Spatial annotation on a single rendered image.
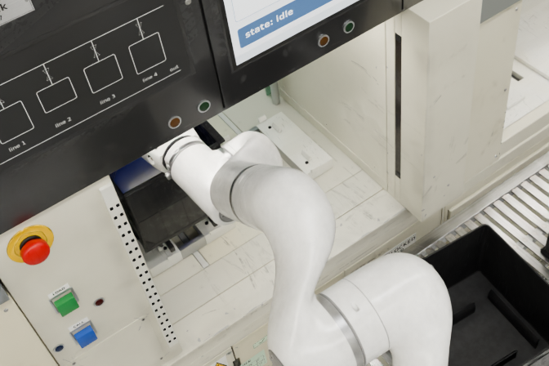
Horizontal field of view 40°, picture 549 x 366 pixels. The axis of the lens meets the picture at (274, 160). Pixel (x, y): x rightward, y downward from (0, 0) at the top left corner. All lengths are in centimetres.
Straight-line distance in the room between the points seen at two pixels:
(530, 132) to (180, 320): 93
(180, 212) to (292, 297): 68
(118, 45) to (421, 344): 52
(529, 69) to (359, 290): 120
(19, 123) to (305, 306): 42
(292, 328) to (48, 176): 40
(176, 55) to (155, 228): 55
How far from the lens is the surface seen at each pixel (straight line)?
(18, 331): 125
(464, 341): 162
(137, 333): 141
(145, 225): 150
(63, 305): 124
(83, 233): 117
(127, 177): 155
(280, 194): 91
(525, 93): 194
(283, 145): 178
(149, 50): 102
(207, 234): 164
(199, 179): 125
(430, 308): 92
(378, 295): 90
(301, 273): 88
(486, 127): 171
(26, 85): 97
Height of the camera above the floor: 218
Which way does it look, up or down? 47 degrees down
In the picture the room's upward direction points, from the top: 10 degrees counter-clockwise
